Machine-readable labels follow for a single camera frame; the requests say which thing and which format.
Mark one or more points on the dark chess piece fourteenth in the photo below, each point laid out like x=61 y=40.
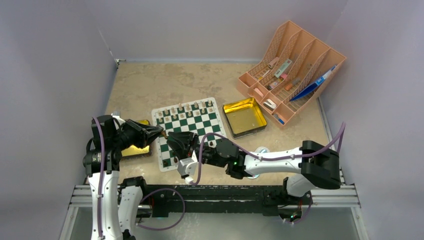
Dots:
x=163 y=133

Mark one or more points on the left gold tin tray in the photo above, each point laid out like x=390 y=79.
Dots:
x=132 y=151

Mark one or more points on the right gold tin tray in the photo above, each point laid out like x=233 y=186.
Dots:
x=244 y=117

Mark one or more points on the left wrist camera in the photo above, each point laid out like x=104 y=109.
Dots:
x=117 y=115

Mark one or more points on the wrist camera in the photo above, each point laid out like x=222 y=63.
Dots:
x=117 y=115
x=186 y=168

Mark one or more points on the white stapler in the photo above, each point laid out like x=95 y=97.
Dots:
x=269 y=104

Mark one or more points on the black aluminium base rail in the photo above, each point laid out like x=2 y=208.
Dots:
x=267 y=200

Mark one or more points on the green white chess board mat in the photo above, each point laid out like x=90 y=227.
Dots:
x=162 y=149

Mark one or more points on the peach plastic file organizer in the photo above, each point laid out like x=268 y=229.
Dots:
x=311 y=58

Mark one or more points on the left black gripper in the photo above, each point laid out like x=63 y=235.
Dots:
x=145 y=133

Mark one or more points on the white chess pieces row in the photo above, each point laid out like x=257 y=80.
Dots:
x=193 y=112

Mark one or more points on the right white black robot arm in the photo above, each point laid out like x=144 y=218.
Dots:
x=312 y=164

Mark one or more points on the blue packaged toy blister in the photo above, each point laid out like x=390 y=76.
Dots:
x=260 y=149

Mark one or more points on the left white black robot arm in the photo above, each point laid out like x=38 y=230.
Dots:
x=114 y=218

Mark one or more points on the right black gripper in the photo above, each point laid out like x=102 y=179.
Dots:
x=182 y=141

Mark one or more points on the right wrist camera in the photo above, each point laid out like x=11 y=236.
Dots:
x=186 y=168

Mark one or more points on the teal white box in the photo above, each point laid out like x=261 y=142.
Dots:
x=284 y=68

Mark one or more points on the gold tin tray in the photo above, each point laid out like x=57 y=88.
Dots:
x=244 y=117
x=132 y=151

